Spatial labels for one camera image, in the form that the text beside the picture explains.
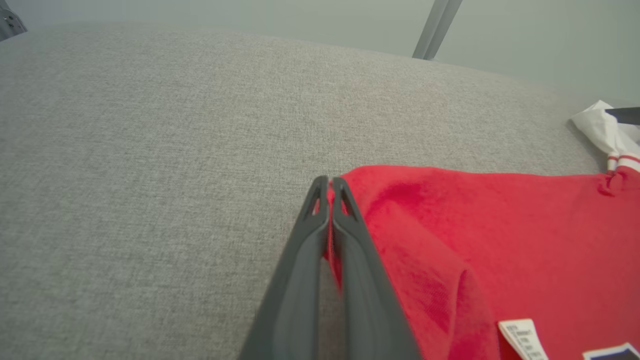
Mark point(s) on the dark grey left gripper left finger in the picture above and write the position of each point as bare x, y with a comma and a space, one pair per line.
290, 310

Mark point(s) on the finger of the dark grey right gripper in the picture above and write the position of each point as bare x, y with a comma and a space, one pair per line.
627, 116

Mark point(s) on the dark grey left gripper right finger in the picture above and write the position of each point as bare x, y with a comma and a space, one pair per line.
370, 310

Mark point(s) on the red Bulls jersey white sleeves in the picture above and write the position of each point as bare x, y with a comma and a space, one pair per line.
500, 240

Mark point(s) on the grey partition post rounded feet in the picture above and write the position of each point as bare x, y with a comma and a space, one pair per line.
435, 30

